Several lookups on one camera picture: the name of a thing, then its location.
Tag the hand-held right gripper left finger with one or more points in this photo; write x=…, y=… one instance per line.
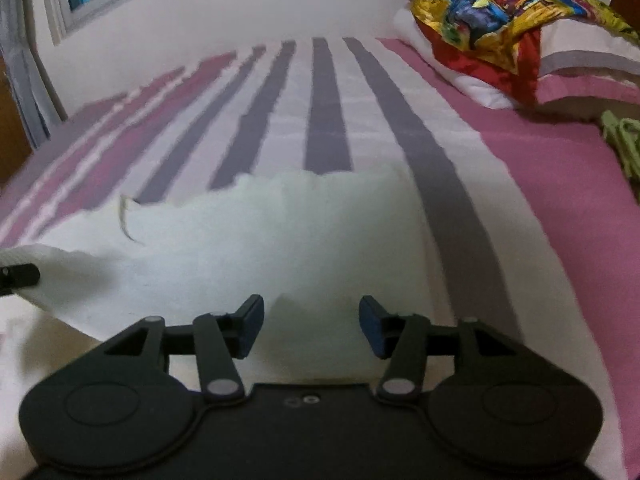
x=252, y=321

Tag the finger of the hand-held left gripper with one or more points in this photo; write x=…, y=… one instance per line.
x=20, y=275

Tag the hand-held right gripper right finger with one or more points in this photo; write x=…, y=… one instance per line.
x=372, y=326

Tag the white small cloth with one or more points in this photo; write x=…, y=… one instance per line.
x=300, y=240

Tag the brown wooden furniture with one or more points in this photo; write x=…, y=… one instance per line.
x=12, y=135

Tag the grey curtain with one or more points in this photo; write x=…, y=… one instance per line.
x=25, y=60

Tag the pink grey striped bedsheet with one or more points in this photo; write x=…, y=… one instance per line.
x=550, y=185

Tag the light green item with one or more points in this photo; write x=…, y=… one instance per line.
x=622, y=140

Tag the pink grey striped pillow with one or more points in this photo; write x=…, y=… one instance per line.
x=575, y=80

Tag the colourful printed cloth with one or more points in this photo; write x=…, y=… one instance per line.
x=475, y=5

